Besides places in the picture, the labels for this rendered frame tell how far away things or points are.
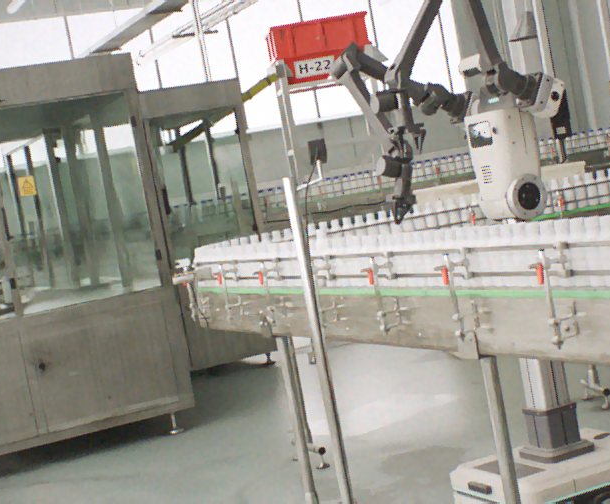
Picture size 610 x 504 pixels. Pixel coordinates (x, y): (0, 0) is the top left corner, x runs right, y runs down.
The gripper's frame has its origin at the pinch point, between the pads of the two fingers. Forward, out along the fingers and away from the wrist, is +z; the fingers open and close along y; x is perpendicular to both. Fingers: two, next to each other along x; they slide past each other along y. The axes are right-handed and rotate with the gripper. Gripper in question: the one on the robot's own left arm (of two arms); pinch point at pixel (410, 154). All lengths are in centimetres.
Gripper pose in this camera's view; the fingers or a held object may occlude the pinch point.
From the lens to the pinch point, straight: 402.9
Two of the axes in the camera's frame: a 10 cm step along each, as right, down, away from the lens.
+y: 9.0, -1.8, 4.0
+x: -4.0, 0.3, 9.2
